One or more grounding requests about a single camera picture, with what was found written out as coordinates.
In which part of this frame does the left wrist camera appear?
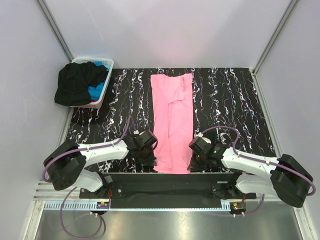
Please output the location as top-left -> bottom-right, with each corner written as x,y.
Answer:
133,130 -> 158,149

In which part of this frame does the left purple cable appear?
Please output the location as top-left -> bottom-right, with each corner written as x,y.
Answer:
41,116 -> 140,240

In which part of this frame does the purple cable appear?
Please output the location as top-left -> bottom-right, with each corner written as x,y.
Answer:
41,116 -> 140,240
197,126 -> 316,217

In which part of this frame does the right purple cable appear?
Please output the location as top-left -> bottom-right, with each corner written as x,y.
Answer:
197,126 -> 316,217

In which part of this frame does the white plastic laundry basket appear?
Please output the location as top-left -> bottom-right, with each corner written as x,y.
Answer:
71,56 -> 114,109

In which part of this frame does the pink t shirt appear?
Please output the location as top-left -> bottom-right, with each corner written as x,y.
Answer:
150,73 -> 194,175

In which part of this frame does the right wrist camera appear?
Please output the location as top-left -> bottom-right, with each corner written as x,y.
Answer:
188,136 -> 211,156

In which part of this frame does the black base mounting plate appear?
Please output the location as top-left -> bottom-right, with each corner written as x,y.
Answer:
79,172 -> 257,211

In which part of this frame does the orange connector box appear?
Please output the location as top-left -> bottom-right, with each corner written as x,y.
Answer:
232,201 -> 247,211
96,201 -> 110,209

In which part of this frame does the right orange connector box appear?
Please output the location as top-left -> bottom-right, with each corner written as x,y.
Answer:
232,201 -> 247,211

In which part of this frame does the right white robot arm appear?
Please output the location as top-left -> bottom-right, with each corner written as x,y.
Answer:
189,136 -> 313,208

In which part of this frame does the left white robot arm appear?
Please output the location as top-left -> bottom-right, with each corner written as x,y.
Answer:
43,130 -> 158,199

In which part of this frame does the left orange connector box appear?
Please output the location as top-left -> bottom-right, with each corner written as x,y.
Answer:
96,201 -> 110,209

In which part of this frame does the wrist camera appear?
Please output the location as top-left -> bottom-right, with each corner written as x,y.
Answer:
188,136 -> 211,156
133,130 -> 158,149

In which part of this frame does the black t shirt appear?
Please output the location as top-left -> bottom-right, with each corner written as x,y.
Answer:
54,61 -> 109,106

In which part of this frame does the blue t shirt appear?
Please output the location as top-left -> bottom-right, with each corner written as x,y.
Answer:
88,61 -> 110,102

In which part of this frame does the aluminium frame rail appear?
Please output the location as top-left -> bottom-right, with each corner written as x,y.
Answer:
33,181 -> 306,213

